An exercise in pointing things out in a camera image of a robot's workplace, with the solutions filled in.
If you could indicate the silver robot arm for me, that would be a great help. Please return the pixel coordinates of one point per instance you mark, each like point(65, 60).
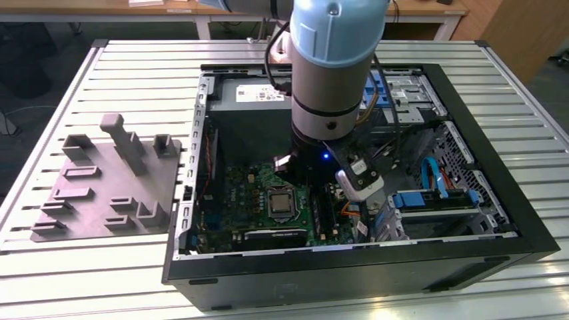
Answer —
point(330, 93)

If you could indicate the silver CPU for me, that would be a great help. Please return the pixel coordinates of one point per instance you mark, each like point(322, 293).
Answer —
point(281, 204)

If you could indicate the green motherboard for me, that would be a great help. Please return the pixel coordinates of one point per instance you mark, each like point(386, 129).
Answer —
point(242, 186)

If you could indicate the CPU socket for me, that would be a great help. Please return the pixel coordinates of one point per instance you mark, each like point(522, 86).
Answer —
point(282, 220)

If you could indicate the grey power supply unit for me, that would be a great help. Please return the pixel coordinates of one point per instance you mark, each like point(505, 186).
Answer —
point(241, 133)

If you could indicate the black graphics card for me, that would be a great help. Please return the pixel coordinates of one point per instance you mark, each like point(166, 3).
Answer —
point(277, 238)

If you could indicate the hard disk in blue carrier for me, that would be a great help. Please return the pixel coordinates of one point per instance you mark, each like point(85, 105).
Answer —
point(407, 200)

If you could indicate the blue drive bay latch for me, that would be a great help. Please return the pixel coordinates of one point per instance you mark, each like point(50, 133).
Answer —
point(383, 100)

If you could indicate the silver drive cage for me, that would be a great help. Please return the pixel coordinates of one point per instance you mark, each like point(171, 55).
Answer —
point(418, 116)

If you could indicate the black PC case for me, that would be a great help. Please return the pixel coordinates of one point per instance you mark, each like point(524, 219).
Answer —
point(311, 283)

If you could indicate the grey parts rack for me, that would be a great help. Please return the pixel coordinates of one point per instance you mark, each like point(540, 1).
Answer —
point(121, 186)

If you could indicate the small white box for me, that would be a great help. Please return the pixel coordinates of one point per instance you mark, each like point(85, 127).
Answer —
point(145, 2)

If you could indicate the wooden cabinet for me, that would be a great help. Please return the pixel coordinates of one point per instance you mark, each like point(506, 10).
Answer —
point(524, 33)

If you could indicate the black office chair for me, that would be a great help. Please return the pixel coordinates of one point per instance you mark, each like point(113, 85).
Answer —
point(27, 60)

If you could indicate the small grey camera mount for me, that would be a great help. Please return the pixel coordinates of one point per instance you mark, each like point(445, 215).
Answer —
point(282, 164)

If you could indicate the black camera bracket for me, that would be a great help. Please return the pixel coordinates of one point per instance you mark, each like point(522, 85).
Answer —
point(345, 153)

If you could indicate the light grey wrist camera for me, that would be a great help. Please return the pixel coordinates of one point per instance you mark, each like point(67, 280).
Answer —
point(361, 181)

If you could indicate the silver disk bay frame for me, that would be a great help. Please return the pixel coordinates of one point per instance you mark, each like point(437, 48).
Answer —
point(445, 213)

